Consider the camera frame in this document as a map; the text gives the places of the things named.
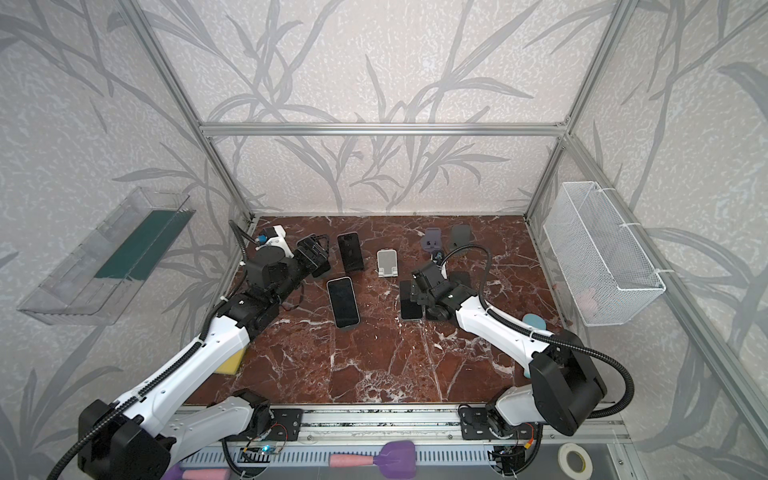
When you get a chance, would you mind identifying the black smartphone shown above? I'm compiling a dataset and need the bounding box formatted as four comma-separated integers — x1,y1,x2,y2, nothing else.
337,232,365,274
426,305,455,322
449,271,472,289

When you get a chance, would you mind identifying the large smartphone silver edge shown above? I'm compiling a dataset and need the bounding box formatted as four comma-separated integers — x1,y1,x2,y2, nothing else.
326,277,360,329

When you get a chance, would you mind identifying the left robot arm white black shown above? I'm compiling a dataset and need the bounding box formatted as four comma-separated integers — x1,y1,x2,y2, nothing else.
49,227,330,479

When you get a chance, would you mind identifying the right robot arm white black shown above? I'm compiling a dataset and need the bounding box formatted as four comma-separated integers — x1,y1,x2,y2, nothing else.
411,262,606,438

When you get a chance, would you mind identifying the grey round phone stand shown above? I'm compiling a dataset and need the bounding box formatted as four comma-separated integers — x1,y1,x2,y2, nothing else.
420,227,442,255

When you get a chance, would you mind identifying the grey front phone stand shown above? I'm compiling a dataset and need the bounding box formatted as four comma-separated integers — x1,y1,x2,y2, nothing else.
450,224,473,251

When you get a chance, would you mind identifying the white phone stand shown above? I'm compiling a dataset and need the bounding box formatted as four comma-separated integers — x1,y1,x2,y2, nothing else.
376,249,399,278

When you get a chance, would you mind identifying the yellow sponge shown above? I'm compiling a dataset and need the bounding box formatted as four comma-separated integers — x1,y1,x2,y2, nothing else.
215,348,247,376

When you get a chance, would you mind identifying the purple pink toy spatula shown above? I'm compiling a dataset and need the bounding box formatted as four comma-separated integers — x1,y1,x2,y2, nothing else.
329,440,417,479

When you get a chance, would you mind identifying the white tape roll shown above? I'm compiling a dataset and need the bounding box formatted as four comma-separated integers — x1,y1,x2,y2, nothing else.
557,442,594,480

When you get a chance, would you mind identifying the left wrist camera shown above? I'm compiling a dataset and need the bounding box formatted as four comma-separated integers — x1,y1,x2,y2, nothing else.
256,225,292,256

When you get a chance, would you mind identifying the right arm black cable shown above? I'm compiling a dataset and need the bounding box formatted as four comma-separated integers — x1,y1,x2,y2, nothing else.
440,244,636,419

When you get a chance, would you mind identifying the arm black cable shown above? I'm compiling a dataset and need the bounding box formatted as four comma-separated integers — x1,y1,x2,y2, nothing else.
46,220,253,480
440,244,636,419

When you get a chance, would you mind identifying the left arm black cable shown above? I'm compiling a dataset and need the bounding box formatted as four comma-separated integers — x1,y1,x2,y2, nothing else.
46,220,253,480

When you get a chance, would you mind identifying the teal brush handle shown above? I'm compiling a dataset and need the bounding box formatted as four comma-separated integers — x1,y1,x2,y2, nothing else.
521,313,549,379

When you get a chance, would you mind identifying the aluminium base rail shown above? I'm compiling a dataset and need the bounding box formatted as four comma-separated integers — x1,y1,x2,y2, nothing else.
128,403,631,448

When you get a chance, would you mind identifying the white wire mesh basket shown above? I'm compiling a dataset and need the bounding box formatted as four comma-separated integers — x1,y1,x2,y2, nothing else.
543,181,666,327

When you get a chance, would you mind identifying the clear plastic wall shelf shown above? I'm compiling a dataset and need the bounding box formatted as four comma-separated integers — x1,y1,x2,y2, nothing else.
18,187,195,326

